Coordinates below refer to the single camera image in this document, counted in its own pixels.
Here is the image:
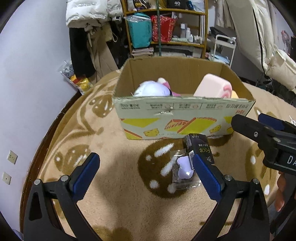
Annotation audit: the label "packaged purple white toy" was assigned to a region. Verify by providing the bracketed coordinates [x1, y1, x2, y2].
[171, 149, 201, 190]

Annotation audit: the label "stack of books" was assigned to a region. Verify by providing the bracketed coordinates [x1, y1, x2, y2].
[132, 47, 154, 58]

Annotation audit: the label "teal bag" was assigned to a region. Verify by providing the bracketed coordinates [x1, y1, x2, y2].
[125, 13, 152, 49]

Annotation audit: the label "pink swiss roll plush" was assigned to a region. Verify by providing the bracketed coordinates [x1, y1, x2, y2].
[193, 73, 232, 98]

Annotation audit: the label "pink plush toy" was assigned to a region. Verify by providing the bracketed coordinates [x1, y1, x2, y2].
[157, 77, 181, 97]

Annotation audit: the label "yellow plush toy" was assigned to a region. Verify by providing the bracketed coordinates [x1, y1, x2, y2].
[231, 90, 239, 99]

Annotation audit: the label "white wall socket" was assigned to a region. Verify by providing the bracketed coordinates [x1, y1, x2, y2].
[2, 172, 11, 185]
[7, 150, 18, 164]

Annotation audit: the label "white rolling cart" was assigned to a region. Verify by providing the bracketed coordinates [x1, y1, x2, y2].
[205, 34, 236, 67]

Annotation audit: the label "beige coat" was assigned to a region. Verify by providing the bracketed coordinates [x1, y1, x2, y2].
[87, 27, 118, 84]

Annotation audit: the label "plastic bag of toys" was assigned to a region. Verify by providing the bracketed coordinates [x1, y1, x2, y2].
[58, 61, 93, 95]

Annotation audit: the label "green pole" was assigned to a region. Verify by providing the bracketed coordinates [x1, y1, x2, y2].
[156, 0, 162, 57]

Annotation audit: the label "white puffer jacket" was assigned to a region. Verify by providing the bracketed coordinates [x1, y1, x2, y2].
[66, 0, 123, 28]

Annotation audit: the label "wooden shelf unit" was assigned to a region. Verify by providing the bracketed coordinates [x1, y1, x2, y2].
[121, 1, 208, 58]

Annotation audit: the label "red patterned bag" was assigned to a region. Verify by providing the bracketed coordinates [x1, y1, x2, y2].
[151, 15, 177, 43]

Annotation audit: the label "printed cardboard box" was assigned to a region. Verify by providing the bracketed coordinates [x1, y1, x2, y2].
[112, 57, 255, 140]

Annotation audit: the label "black Face box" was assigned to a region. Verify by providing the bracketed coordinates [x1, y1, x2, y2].
[184, 133, 215, 169]

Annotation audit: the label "white wall socket lower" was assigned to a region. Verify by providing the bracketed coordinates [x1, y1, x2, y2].
[2, 172, 11, 185]

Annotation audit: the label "black box marked 40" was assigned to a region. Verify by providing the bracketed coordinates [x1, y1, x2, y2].
[167, 0, 187, 9]

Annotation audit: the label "person's right hand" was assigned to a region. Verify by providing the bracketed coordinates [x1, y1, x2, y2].
[274, 171, 287, 212]

